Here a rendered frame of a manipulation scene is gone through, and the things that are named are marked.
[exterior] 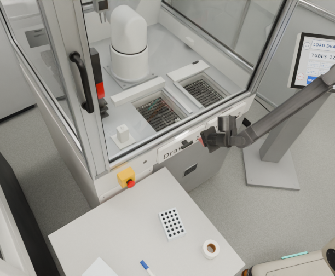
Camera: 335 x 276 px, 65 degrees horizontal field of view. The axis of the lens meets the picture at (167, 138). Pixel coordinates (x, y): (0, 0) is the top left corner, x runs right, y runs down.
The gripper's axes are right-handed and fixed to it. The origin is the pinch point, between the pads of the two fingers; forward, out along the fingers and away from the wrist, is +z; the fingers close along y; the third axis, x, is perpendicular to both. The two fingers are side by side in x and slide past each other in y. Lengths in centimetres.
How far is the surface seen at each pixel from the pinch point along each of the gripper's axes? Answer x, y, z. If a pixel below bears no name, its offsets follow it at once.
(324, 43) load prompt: -94, 17, -11
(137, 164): 28.5, -0.3, 12.9
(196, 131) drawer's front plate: -5.4, 1.1, 9.2
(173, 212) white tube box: 25.3, -25.1, 1.8
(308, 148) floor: -149, -80, 55
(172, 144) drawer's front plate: 9.6, 0.8, 9.4
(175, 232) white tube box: 29.8, -30.5, -3.5
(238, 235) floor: -32, -95, 43
